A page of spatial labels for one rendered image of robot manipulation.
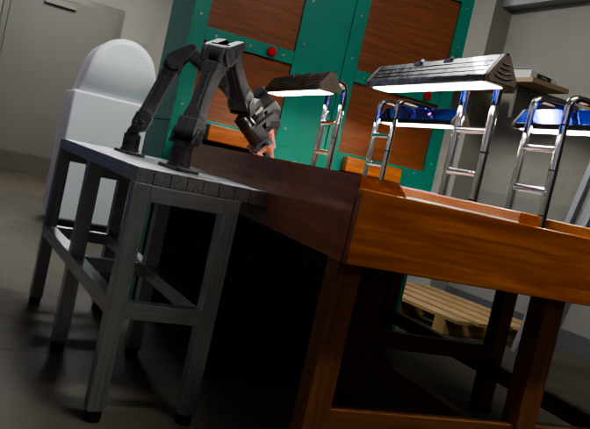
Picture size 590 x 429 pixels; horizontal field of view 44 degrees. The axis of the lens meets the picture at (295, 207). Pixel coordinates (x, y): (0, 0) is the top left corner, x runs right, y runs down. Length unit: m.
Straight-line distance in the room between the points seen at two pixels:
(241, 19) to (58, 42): 5.99
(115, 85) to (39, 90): 3.89
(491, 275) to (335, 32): 2.02
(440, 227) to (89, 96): 3.91
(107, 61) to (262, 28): 2.12
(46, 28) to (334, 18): 6.05
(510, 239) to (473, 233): 0.10
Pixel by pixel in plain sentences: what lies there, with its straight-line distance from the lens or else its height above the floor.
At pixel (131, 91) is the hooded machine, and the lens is 5.32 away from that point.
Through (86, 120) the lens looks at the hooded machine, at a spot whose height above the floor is 0.76.
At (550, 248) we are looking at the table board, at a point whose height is 0.70.
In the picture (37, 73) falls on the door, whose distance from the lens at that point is 9.14.
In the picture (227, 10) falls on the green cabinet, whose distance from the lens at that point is 3.33.
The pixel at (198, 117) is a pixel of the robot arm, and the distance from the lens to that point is 2.21.
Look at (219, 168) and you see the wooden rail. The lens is 2.50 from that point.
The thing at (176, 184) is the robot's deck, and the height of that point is 0.64.
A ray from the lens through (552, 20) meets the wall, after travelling 5.74.
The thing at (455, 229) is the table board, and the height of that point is 0.70.
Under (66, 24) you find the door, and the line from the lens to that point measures 9.22.
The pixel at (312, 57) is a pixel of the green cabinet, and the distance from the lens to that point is 3.45.
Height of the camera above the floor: 0.75
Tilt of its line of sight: 3 degrees down
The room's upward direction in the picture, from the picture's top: 13 degrees clockwise
